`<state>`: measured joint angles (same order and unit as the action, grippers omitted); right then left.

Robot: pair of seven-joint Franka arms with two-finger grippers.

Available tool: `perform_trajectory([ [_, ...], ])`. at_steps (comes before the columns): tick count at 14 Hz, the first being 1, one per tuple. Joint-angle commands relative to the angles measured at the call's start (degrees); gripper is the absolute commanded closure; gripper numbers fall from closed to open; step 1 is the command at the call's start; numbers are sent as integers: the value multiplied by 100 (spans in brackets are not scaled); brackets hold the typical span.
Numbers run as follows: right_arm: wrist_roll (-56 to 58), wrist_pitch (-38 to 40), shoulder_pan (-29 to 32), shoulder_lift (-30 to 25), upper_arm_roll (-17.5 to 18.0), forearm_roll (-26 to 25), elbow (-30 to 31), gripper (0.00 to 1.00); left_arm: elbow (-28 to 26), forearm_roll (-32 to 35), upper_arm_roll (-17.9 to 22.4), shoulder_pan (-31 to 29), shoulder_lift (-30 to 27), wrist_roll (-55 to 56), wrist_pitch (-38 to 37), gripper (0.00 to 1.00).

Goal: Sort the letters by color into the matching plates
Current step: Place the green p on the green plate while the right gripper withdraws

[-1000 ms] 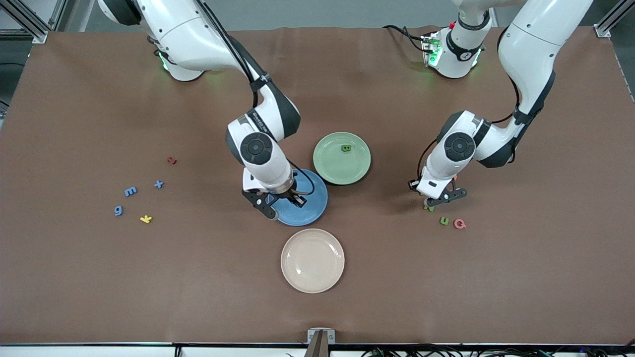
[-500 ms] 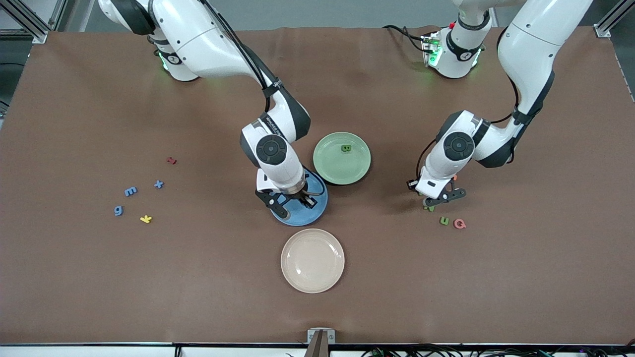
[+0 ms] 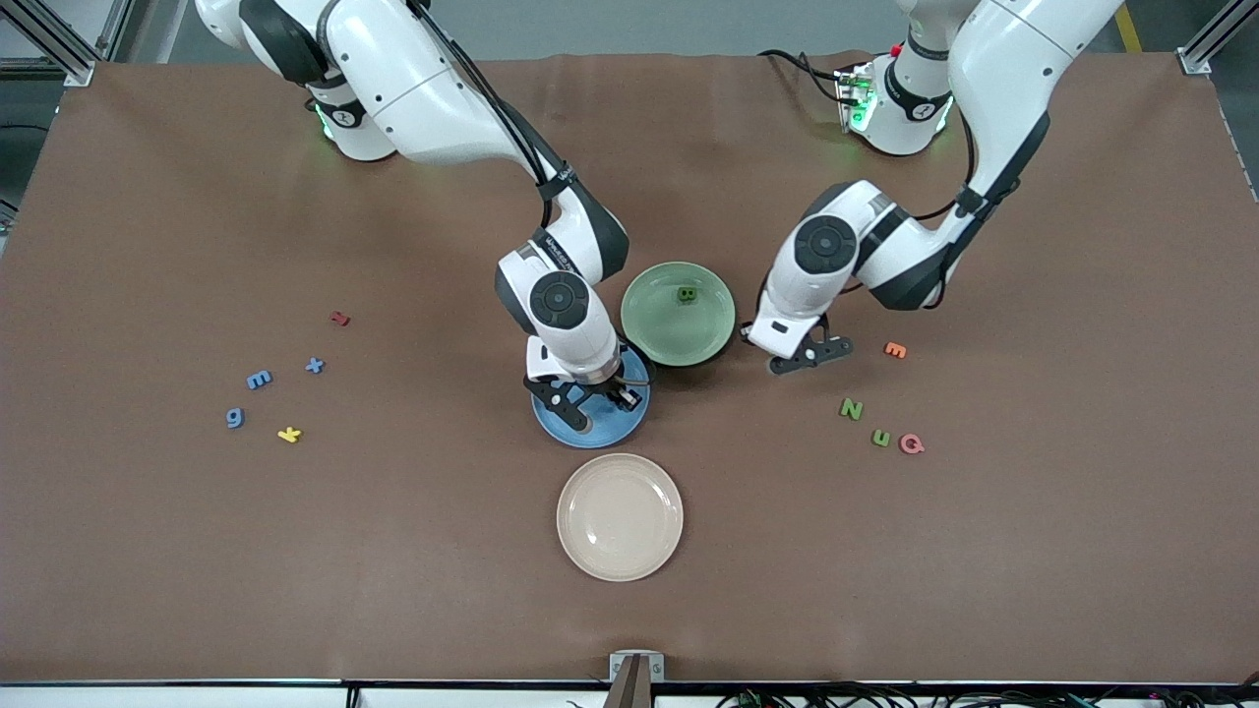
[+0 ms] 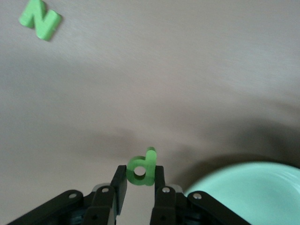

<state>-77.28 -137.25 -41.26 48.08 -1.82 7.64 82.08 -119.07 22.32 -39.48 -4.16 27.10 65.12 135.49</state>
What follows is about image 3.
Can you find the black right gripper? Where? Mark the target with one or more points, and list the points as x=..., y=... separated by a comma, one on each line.
x=612, y=385

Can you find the green foam letter N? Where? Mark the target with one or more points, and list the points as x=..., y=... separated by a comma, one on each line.
x=852, y=409

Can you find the green foam letter u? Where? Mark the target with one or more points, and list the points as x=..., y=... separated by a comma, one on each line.
x=880, y=443

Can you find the blue foam letter m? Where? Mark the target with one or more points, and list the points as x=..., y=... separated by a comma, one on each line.
x=259, y=380

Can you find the blue foam lowercase g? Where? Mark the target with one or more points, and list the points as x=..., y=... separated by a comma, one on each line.
x=237, y=417

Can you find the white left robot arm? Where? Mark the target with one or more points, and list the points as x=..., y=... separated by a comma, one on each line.
x=1013, y=59

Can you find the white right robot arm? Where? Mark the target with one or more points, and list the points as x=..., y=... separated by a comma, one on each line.
x=413, y=88

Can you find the blue plate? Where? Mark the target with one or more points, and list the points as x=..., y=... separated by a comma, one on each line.
x=610, y=433

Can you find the orange foam letter m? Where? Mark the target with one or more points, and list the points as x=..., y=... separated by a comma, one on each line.
x=895, y=349

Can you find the green plate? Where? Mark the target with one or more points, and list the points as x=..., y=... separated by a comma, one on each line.
x=659, y=329

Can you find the beige plate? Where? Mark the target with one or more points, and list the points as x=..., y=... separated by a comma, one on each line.
x=620, y=516

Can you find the pink foam letter Q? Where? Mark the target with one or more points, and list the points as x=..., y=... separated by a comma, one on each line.
x=903, y=444

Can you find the base connector box green light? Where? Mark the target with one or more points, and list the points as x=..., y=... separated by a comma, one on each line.
x=854, y=98

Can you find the yellow foam letter k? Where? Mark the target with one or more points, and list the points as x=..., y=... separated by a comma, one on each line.
x=288, y=434

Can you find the brown table mat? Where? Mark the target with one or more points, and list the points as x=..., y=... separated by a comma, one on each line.
x=295, y=590

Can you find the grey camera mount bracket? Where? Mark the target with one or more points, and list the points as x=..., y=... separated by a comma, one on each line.
x=622, y=667

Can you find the aluminium profile frame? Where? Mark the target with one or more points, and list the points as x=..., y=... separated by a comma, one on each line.
x=74, y=69
x=1195, y=61

